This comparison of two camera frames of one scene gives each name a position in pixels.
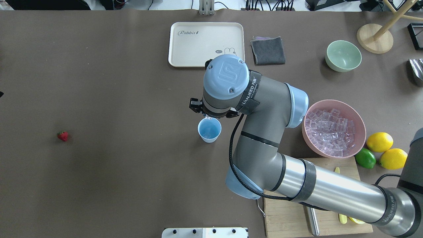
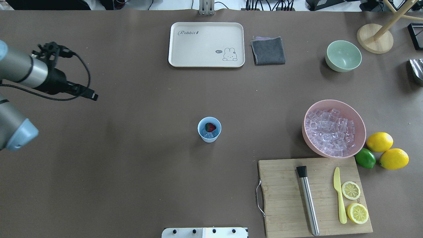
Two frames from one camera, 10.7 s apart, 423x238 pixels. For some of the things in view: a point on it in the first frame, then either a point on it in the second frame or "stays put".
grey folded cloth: (267, 51) stays put
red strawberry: (63, 135) -> (209, 127)
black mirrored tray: (415, 31) stays put
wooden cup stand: (378, 39) stays put
